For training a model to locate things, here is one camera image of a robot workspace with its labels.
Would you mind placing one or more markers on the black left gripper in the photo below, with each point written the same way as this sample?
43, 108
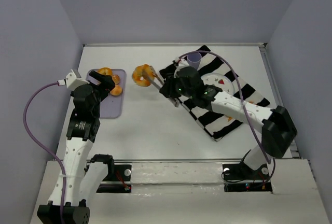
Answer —
104, 81

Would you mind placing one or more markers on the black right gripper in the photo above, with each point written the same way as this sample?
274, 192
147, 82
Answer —
167, 88

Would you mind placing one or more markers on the metal food tongs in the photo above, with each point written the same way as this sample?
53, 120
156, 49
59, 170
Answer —
150, 74

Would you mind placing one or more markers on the large orange bread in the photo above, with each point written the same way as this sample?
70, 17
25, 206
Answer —
138, 78

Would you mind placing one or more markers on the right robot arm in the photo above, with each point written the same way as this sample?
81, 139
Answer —
275, 125

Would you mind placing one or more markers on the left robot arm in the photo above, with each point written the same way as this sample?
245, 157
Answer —
79, 179

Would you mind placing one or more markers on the small golden bread roll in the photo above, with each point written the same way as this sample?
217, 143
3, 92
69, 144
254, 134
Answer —
116, 91

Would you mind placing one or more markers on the lilac plastic tray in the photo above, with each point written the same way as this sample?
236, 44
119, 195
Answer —
111, 106

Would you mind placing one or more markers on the lilac plastic cup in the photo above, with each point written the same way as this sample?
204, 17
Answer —
194, 59

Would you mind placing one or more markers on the watermelon pattern plate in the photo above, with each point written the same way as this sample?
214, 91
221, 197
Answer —
219, 81

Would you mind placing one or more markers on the orange plastic fork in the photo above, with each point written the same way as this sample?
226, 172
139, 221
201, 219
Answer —
230, 118

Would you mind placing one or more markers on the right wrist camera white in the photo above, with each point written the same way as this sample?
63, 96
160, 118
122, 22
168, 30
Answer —
180, 63

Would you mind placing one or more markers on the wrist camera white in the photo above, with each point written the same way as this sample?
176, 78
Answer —
180, 63
72, 80

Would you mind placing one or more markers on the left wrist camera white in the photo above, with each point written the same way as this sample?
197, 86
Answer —
72, 80

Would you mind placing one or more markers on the metal table edge rail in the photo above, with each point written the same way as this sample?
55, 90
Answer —
260, 45

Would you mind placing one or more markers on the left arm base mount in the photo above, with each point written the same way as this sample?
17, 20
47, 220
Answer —
117, 182

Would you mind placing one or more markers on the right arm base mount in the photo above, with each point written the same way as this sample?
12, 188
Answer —
253, 181

